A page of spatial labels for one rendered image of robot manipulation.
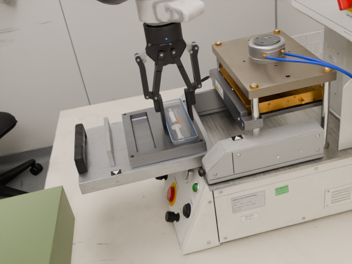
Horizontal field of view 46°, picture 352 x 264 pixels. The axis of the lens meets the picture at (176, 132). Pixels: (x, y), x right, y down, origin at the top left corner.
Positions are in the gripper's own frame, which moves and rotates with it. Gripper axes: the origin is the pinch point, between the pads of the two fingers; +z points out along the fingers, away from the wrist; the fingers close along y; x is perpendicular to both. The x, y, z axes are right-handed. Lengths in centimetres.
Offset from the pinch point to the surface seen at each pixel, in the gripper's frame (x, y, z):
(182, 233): 13.1, 4.4, 24.9
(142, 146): 4.1, 9.1, 5.3
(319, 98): 9.7, -29.2, -0.6
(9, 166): -155, 98, 102
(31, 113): -156, 72, 68
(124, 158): 5.8, 13.3, 6.4
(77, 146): 2.9, 22.8, 2.4
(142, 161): 9.8, 9.7, 5.2
